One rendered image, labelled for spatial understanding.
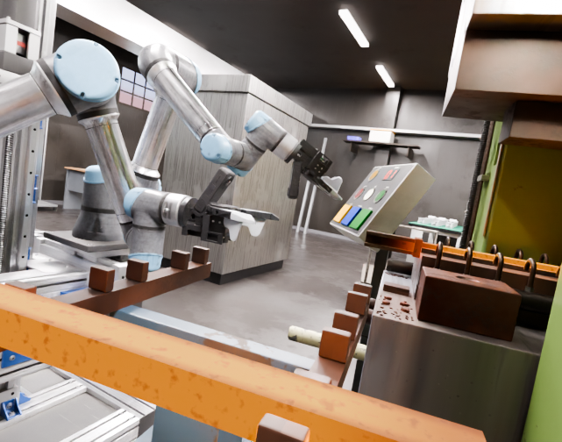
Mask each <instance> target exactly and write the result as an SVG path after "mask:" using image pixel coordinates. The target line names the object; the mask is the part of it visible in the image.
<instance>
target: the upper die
mask: <svg viewBox="0 0 562 442"><path fill-rule="evenodd" d="M516 101H527V102H540V103H562V32H541V31H498V30H466V31H465V34H464V37H463V39H462V41H461V44H460V46H459V50H458V52H457V55H456V58H455V60H454V62H453V65H452V69H451V72H450V76H449V81H448V85H447V91H446V95H445V103H444V108H443V113H442V117H448V118H467V119H478V120H488V121H498V122H502V120H503V116H504V112H505V111H506V110H507V109H508V108H509V107H510V106H511V105H512V104H513V103H515V102H516Z"/></svg>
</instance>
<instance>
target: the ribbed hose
mask: <svg viewBox="0 0 562 442"><path fill-rule="evenodd" d="M490 122H491V121H488V120H484V122H483V123H484V125H483V127H482V134H481V137H480V144H479V148H478V152H477V155H478V156H476V157H477V158H476V162H475V163H476V164H475V169H474V171H473V179H472V182H471V188H470V192H469V193H470V194H469V195H470V196H469V197H468V198H469V199H468V201H467V209H466V214H465V219H464V224H463V227H462V228H463V229H462V230H463V231H462V234H461V236H460V241H459V248H461V249H465V247H466V239H467V234H468V230H469V225H470V221H471V217H472V213H473V205H474V200H475V196H476V191H477V187H478V182H477V179H478V176H479V175H480V170H481V165H482V162H483V157H484V153H485V148H486V143H487V136H488V131H489V126H490Z"/></svg>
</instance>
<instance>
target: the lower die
mask: <svg viewBox="0 0 562 442"><path fill-rule="evenodd" d="M435 252H436V250H433V249H429V248H423V247H422V248H421V252H420V258H416V257H415V259H414V264H413V269H412V274H411V283H412V282H413V283H412V289H413V296H414V299H415V300H416V294H417V289H418V286H417V280H418V276H419V272H420V271H421V270H422V267H431V268H434V267H435V263H436V258H437V254H436V253H435ZM463 258H464V255H461V254H456V253H448V252H443V254H442V259H441V263H440V270H444V271H449V272H453V273H458V274H463V273H464V272H465V267H466V259H463ZM497 267H498V265H494V264H493V260H485V259H481V258H476V257H473V260H472V265H471V269H470V275H471V276H475V277H480V278H484V279H489V280H494V279H495V275H496V270H497ZM523 268H524V266H518V265H514V264H508V263H504V265H503V270H502V277H501V282H505V283H506V284H507V285H509V286H510V287H511V288H512V289H520V290H524V289H525V286H527V284H528V280H529V276H530V270H529V271H526V270H523ZM557 284H558V276H556V272H552V271H547V270H542V269H537V272H536V276H535V281H534V284H533V288H534V292H533V293H538V294H542V295H547V296H555V291H556V287H557ZM549 318H550V316H546V315H542V314H537V313H534V312H529V311H525V310H519V311H518V316H517V320H516V322H517V323H520V324H527V325H531V326H536V327H539V328H543V329H547V326H548V322H549Z"/></svg>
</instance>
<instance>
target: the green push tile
mask: <svg viewBox="0 0 562 442"><path fill-rule="evenodd" d="M372 213H373V211H372V210H367V209H363V210H362V211H361V212H360V213H359V215H358V216H357V217H356V218H355V219H354V220H353V221H352V223H351V224H350V227H351V228H352V229H354V230H356V231H358V230H359V228H360V227H361V226H362V225H363V224H364V223H365V222H366V220H367V219H368V218H369V217H370V215H371V214H372Z"/></svg>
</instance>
